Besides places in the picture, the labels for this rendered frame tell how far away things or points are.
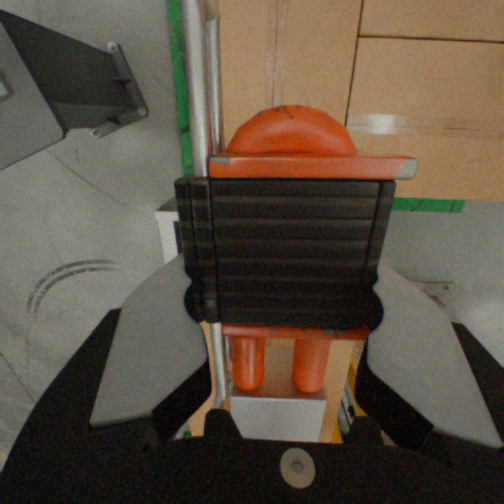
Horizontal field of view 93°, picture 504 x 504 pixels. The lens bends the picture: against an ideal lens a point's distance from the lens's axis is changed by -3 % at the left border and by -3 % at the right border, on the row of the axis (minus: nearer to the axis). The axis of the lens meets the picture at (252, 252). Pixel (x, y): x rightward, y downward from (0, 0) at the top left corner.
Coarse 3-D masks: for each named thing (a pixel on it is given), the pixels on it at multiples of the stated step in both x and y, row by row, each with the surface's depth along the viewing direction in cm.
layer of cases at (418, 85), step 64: (256, 0) 57; (320, 0) 56; (384, 0) 55; (448, 0) 54; (256, 64) 63; (320, 64) 62; (384, 64) 61; (448, 64) 60; (384, 128) 68; (448, 128) 67; (448, 192) 75
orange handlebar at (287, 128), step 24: (264, 120) 10; (288, 120) 9; (312, 120) 9; (336, 120) 10; (240, 144) 10; (264, 144) 10; (288, 144) 10; (312, 144) 10; (336, 144) 10; (240, 360) 15; (264, 360) 16; (312, 360) 15; (240, 384) 16; (312, 384) 15
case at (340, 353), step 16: (208, 336) 52; (336, 352) 52; (352, 352) 52; (336, 368) 54; (336, 384) 57; (208, 400) 63; (336, 400) 60; (192, 416) 66; (336, 416) 63; (192, 432) 70; (320, 432) 67
